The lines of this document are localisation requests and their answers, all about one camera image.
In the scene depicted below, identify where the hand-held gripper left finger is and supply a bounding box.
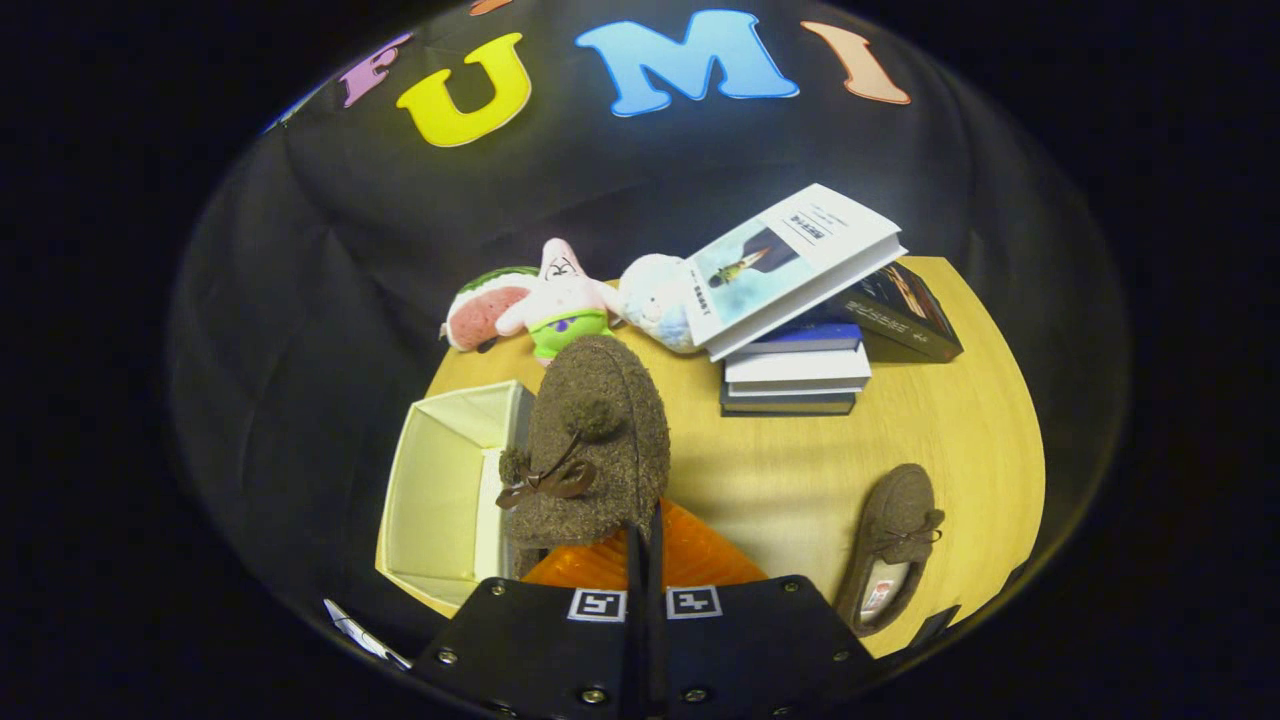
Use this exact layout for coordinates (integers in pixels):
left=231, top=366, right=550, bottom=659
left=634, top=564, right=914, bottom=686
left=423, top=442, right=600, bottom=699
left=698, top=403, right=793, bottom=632
left=412, top=520, right=647, bottom=720

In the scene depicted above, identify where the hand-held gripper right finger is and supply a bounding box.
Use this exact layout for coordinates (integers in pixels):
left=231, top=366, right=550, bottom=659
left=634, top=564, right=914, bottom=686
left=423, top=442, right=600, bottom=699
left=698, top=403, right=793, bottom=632
left=646, top=498, right=883, bottom=720

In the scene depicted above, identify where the brown fuzzy shoe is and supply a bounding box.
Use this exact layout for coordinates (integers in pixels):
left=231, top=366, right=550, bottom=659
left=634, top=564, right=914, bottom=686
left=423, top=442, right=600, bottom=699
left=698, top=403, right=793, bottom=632
left=834, top=463, right=947, bottom=638
left=497, top=335, right=672, bottom=579

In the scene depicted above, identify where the grey fabric storage box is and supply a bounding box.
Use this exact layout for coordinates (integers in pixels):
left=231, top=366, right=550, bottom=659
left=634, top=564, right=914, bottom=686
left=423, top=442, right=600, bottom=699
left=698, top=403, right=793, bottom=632
left=376, top=380, right=536, bottom=611

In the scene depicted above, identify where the dark flat object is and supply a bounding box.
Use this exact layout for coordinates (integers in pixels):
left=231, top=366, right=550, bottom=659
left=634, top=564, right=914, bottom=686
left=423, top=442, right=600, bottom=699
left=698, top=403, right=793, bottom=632
left=903, top=604, right=962, bottom=653

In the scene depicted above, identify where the thick white book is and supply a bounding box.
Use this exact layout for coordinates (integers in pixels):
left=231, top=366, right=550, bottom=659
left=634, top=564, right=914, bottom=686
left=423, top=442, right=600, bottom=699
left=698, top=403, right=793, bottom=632
left=724, top=343, right=873, bottom=394

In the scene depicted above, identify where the blue cover book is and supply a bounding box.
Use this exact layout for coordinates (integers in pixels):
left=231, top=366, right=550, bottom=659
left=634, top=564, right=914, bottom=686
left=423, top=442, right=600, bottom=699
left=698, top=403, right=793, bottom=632
left=740, top=322, right=864, bottom=354

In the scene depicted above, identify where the watermelon slice plush toy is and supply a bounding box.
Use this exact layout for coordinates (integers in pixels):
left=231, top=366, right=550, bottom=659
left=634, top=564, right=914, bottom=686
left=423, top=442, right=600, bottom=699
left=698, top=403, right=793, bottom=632
left=443, top=266, right=542, bottom=353

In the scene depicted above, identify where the pink starfish plush toy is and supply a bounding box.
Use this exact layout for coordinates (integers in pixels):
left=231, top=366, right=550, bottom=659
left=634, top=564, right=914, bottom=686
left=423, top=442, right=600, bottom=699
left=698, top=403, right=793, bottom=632
left=495, top=238, right=627, bottom=364

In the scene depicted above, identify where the black cover book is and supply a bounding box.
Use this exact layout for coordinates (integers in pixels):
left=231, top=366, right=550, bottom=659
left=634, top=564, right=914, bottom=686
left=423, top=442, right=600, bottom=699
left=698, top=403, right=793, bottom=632
left=800, top=262, right=965, bottom=363

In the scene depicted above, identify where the white round plush toy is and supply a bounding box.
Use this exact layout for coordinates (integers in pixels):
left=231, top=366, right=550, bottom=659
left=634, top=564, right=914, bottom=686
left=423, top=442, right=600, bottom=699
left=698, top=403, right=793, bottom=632
left=617, top=254, right=707, bottom=355

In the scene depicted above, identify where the large white cover book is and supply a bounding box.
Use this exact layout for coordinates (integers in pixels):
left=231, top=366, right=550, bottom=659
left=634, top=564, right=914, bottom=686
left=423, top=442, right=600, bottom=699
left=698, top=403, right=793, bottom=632
left=683, top=183, right=909, bottom=362

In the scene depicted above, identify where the black backdrop cloth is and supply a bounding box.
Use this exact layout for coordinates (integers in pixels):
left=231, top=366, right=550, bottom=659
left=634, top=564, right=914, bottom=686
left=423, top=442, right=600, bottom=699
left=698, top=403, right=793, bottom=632
left=165, top=0, right=1131, bottom=651

